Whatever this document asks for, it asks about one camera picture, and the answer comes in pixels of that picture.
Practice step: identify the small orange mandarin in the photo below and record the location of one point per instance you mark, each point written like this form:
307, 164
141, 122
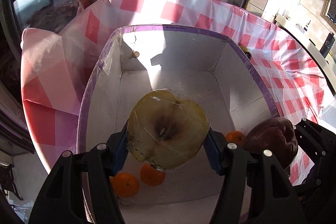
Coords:
151, 176
124, 185

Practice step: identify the white box with purple rim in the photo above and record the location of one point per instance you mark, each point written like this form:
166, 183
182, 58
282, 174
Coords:
194, 64

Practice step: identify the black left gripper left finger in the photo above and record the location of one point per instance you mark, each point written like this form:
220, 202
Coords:
61, 198

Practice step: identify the dark red shriveled fruit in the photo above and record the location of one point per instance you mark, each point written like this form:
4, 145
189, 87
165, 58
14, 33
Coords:
277, 135

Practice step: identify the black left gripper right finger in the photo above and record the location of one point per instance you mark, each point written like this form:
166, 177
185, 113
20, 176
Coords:
273, 198

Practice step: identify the halved yellow apple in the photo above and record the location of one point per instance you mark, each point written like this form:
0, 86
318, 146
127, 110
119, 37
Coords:
165, 131

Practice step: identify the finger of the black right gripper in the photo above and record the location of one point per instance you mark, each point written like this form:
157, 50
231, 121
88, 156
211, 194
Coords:
319, 144

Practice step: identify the orange mandarin with stem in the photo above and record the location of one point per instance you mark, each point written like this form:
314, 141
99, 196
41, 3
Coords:
236, 137

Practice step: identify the yellow-green whole fruit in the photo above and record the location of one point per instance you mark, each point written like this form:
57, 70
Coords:
246, 51

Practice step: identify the red white checkered tablecloth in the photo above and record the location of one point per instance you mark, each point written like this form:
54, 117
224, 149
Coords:
55, 68

